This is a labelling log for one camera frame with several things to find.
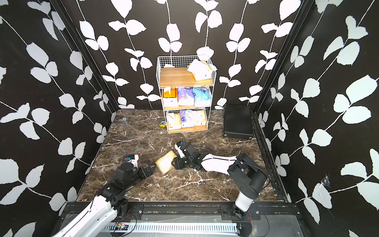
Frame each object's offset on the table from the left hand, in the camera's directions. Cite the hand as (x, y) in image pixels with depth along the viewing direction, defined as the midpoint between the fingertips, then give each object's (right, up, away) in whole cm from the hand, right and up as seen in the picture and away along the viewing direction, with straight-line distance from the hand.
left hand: (153, 165), depth 83 cm
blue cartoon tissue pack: (+29, +41, +5) cm, 50 cm away
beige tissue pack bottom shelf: (+9, +26, +23) cm, 36 cm away
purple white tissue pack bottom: (+19, +28, +21) cm, 40 cm away
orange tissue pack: (+10, +40, +1) cm, 41 cm away
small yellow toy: (0, +24, +28) cm, 36 cm away
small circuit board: (-12, -27, -12) cm, 31 cm away
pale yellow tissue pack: (+6, 0, +3) cm, 7 cm away
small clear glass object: (-30, +28, +26) cm, 49 cm away
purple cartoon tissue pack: (+19, +41, +3) cm, 45 cm away
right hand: (+11, +2, +2) cm, 12 cm away
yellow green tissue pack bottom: (+29, +29, +25) cm, 48 cm away
